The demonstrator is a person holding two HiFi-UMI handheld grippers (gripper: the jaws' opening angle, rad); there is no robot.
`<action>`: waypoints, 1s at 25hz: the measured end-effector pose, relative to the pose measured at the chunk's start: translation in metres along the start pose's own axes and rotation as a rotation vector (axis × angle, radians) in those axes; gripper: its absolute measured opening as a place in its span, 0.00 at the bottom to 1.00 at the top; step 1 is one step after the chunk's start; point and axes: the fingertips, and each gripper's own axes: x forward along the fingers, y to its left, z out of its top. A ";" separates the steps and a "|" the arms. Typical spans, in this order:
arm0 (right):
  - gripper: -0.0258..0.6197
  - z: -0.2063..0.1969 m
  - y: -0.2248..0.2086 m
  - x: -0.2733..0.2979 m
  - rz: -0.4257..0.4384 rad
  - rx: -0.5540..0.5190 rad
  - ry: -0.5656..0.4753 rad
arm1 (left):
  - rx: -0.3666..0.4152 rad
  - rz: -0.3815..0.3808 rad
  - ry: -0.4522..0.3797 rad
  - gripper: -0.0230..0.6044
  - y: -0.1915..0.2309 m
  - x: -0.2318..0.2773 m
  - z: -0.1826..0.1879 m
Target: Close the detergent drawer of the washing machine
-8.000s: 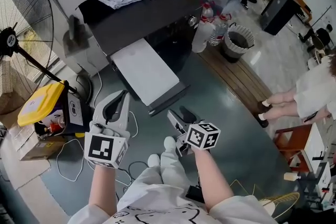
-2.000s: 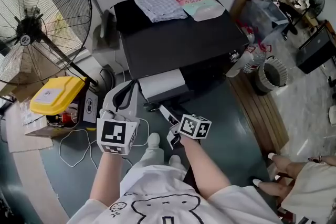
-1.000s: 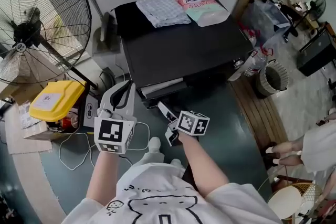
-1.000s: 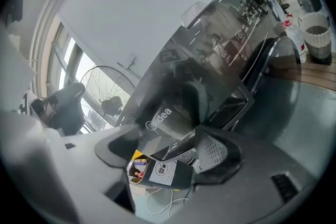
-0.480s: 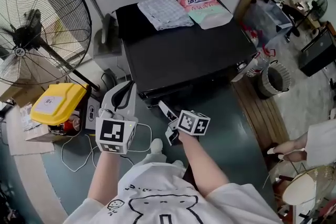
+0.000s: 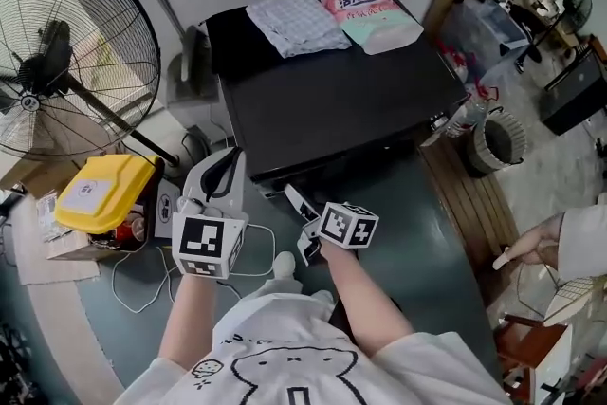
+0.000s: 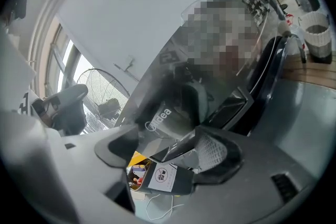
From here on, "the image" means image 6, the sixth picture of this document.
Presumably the small standing fan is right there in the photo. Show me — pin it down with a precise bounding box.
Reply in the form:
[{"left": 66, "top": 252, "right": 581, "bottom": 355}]
[{"left": 515, "top": 0, "right": 595, "bottom": 73}]

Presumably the brown wooden chair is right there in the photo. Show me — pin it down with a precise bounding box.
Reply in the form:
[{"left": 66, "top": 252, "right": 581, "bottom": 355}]
[{"left": 491, "top": 311, "right": 571, "bottom": 396}]

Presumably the pink and green packet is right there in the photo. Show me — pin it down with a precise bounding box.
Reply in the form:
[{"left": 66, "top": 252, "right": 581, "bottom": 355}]
[{"left": 314, "top": 0, "right": 426, "bottom": 57}]

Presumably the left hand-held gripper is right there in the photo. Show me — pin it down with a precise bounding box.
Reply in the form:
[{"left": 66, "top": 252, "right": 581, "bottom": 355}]
[{"left": 170, "top": 147, "right": 251, "bottom": 280}]

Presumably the white wire rack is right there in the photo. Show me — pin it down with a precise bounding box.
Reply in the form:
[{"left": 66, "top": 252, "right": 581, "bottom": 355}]
[{"left": 515, "top": 259, "right": 607, "bottom": 329}]

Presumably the wooden plank platform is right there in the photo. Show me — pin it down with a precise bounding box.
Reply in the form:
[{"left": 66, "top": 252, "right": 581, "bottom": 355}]
[{"left": 419, "top": 126, "right": 524, "bottom": 303}]

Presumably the clear red-label water bottle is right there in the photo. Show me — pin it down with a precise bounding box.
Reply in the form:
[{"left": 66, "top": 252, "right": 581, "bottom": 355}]
[{"left": 444, "top": 98, "right": 490, "bottom": 139}]

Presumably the person's left forearm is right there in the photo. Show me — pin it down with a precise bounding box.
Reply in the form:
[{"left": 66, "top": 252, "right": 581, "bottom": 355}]
[{"left": 157, "top": 272, "right": 221, "bottom": 371}]

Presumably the yellow lidded bin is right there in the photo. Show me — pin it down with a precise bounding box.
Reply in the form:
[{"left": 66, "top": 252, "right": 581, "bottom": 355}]
[{"left": 53, "top": 153, "right": 166, "bottom": 253}]

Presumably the white cable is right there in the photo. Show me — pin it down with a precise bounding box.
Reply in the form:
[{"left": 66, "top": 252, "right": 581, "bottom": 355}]
[{"left": 110, "top": 221, "right": 277, "bottom": 315}]

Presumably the cardboard box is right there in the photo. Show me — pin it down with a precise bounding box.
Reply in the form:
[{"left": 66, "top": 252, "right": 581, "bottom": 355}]
[{"left": 44, "top": 222, "right": 139, "bottom": 263}]

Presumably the checkered cloth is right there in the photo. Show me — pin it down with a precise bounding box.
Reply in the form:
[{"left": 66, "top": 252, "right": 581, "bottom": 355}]
[{"left": 245, "top": 0, "right": 353, "bottom": 59}]

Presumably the person's white printed shirt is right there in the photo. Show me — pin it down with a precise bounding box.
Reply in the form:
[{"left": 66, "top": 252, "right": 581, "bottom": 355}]
[{"left": 112, "top": 278, "right": 514, "bottom": 405}]

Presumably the person's white shoe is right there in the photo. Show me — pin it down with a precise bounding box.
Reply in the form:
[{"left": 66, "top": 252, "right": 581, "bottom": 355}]
[{"left": 271, "top": 250, "right": 299, "bottom": 282}]

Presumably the large black floor fan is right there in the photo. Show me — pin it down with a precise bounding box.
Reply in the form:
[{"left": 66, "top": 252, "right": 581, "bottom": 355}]
[{"left": 0, "top": 0, "right": 182, "bottom": 168}]

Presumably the black cloth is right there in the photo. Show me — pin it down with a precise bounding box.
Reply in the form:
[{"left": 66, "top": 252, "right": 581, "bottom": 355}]
[{"left": 203, "top": 6, "right": 285, "bottom": 77}]

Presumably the grey dustpan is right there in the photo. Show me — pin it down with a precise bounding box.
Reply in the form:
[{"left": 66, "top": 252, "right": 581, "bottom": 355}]
[{"left": 167, "top": 25, "right": 215, "bottom": 101}]

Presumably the clear plastic storage box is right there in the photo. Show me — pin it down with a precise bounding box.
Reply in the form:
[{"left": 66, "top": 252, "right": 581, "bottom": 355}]
[{"left": 449, "top": 0, "right": 531, "bottom": 64}]

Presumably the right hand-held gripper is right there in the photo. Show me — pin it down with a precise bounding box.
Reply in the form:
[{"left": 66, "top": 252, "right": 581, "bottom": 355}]
[{"left": 283, "top": 183, "right": 381, "bottom": 267}]

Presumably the black table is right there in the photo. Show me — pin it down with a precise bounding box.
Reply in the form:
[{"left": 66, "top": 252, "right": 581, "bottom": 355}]
[{"left": 203, "top": 0, "right": 471, "bottom": 201}]

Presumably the white sign card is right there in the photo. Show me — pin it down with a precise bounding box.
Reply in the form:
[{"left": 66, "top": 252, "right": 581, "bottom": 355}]
[{"left": 153, "top": 182, "right": 185, "bottom": 241}]

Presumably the grey waste basket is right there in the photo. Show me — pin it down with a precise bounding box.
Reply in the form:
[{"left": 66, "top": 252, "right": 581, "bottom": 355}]
[{"left": 466, "top": 107, "right": 528, "bottom": 177}]

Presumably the person's right forearm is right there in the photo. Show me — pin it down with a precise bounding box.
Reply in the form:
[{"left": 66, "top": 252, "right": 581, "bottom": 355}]
[{"left": 320, "top": 242, "right": 418, "bottom": 358}]

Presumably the black cabinet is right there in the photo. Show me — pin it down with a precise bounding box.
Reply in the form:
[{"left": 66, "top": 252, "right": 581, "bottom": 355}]
[{"left": 542, "top": 46, "right": 607, "bottom": 138}]

